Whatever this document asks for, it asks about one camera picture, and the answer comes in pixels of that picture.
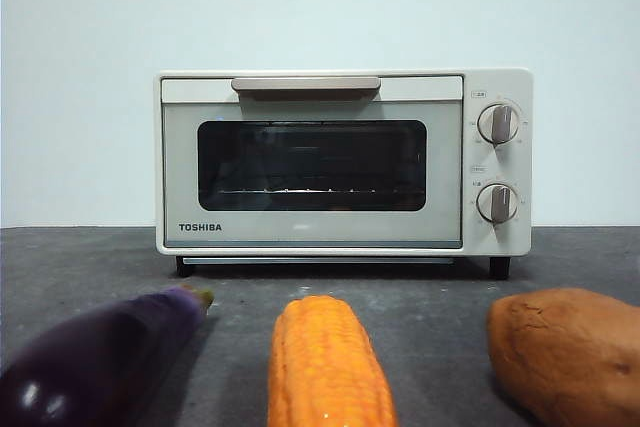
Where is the purple eggplant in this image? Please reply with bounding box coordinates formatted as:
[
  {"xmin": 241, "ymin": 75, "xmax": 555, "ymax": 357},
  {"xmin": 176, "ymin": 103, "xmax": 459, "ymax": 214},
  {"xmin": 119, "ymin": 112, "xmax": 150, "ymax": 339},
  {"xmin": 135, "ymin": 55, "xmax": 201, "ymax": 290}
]
[{"xmin": 0, "ymin": 284, "xmax": 215, "ymax": 427}]

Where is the small-dial beige oven knob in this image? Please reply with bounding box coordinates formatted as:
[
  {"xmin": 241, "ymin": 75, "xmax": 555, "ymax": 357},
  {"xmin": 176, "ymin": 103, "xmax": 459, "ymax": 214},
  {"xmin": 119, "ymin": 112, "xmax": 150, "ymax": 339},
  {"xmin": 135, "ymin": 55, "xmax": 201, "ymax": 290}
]
[{"xmin": 475, "ymin": 182, "xmax": 520, "ymax": 224}]

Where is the cream Toshiba toaster oven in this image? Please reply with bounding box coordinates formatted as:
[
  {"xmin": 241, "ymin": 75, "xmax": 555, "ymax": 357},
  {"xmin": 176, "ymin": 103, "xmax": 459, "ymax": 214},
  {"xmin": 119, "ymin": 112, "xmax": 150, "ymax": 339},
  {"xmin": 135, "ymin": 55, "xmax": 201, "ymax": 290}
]
[{"xmin": 154, "ymin": 67, "xmax": 534, "ymax": 279}]

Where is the orange corn cob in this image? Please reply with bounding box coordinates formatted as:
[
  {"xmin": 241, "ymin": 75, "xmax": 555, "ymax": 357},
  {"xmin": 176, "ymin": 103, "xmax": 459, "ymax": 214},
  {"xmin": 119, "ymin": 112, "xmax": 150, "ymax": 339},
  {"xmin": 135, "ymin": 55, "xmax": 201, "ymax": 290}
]
[{"xmin": 267, "ymin": 295, "xmax": 399, "ymax": 427}]

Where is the brown sweet potato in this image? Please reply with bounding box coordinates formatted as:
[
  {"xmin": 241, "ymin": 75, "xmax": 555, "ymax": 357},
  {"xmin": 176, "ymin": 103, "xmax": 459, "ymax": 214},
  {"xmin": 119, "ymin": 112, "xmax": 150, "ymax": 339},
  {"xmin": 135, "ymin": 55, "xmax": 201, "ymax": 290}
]
[{"xmin": 486, "ymin": 287, "xmax": 640, "ymax": 427}]

